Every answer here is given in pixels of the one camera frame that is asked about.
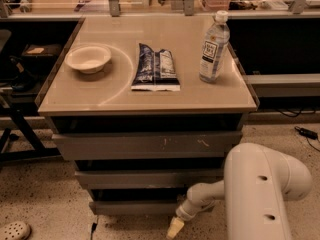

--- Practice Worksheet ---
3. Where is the black power adapter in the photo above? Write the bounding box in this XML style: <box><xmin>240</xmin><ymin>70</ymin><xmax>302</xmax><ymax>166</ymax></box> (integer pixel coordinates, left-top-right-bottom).
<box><xmin>294</xmin><ymin>126</ymin><xmax>318</xmax><ymax>140</ymax></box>

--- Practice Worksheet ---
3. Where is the grey middle drawer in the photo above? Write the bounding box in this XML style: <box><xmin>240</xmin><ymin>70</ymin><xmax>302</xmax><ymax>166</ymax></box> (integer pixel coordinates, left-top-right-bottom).
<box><xmin>75</xmin><ymin>168</ymin><xmax>223</xmax><ymax>189</ymax></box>

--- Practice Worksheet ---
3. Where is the grey drawer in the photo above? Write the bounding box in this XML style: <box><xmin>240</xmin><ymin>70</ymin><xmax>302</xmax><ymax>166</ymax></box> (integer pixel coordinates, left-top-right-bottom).
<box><xmin>75</xmin><ymin>168</ymin><xmax>223</xmax><ymax>189</ymax></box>
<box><xmin>89</xmin><ymin>188</ymin><xmax>187</xmax><ymax>215</ymax></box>
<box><xmin>53</xmin><ymin>131</ymin><xmax>242</xmax><ymax>160</ymax></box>

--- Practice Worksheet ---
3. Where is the white perforated clog shoe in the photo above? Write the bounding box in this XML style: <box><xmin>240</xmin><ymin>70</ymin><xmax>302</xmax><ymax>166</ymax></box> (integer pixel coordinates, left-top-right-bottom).
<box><xmin>0</xmin><ymin>221</ymin><xmax>31</xmax><ymax>240</ymax></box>

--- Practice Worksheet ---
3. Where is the grey bottom drawer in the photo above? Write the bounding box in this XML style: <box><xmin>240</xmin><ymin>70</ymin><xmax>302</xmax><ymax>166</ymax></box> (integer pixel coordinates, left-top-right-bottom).
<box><xmin>89</xmin><ymin>188</ymin><xmax>187</xmax><ymax>215</ymax></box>

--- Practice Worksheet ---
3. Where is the black box with label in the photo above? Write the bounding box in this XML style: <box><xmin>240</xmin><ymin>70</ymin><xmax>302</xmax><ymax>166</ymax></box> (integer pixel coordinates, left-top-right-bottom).
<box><xmin>21</xmin><ymin>44</ymin><xmax>62</xmax><ymax>63</ymax></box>

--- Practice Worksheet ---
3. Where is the white ceramic bowl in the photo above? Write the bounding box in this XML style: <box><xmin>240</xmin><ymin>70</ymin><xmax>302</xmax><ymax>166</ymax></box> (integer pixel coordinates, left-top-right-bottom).
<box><xmin>64</xmin><ymin>45</ymin><xmax>112</xmax><ymax>74</ymax></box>

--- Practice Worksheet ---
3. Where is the grey top drawer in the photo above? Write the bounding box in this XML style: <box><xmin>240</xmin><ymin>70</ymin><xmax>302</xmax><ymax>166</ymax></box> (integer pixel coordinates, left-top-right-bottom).
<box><xmin>53</xmin><ymin>131</ymin><xmax>242</xmax><ymax>160</ymax></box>

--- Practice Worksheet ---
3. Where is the grey drawer cabinet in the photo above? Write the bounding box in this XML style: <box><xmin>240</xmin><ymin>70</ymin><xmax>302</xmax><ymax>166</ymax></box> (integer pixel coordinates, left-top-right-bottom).
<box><xmin>34</xmin><ymin>14</ymin><xmax>260</xmax><ymax>217</ymax></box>

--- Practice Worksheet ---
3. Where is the black floor cable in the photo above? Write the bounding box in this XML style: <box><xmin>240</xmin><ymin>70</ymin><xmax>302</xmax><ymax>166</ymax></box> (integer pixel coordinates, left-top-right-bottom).
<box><xmin>89</xmin><ymin>215</ymin><xmax>100</xmax><ymax>240</ymax></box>

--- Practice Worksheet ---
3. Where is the clear water bottle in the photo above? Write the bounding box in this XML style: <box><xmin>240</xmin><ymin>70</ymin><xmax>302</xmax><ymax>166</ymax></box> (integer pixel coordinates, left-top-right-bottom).
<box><xmin>199</xmin><ymin>10</ymin><xmax>230</xmax><ymax>83</ymax></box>

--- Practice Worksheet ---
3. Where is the blue snack bag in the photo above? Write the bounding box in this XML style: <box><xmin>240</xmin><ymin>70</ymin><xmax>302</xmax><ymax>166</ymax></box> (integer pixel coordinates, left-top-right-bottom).
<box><xmin>131</xmin><ymin>43</ymin><xmax>180</xmax><ymax>91</ymax></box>

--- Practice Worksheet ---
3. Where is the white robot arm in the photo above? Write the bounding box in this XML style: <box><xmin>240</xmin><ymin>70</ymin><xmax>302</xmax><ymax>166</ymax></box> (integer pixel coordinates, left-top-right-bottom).
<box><xmin>167</xmin><ymin>143</ymin><xmax>312</xmax><ymax>240</ymax></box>

